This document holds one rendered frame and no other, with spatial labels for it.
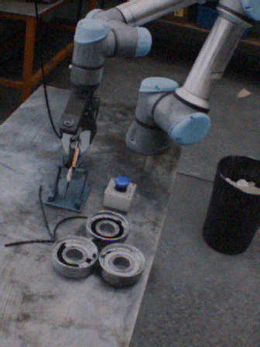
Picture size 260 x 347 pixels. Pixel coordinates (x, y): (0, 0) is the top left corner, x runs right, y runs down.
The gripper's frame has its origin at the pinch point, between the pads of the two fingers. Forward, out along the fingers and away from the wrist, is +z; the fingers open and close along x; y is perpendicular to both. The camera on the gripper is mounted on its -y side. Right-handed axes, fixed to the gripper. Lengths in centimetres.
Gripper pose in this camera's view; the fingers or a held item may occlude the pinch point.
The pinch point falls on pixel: (74, 153)
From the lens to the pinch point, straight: 120.0
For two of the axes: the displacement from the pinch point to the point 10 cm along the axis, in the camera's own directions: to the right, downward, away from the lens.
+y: 1.7, -5.4, 8.2
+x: -9.7, -2.3, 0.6
